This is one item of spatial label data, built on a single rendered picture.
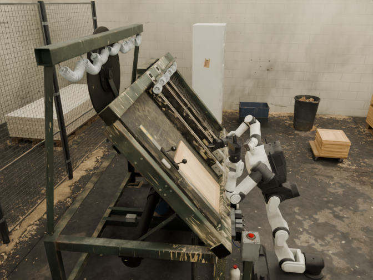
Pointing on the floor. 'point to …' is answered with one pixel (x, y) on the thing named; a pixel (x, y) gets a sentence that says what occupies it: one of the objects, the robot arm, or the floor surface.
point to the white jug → (234, 274)
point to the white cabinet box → (209, 64)
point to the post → (247, 270)
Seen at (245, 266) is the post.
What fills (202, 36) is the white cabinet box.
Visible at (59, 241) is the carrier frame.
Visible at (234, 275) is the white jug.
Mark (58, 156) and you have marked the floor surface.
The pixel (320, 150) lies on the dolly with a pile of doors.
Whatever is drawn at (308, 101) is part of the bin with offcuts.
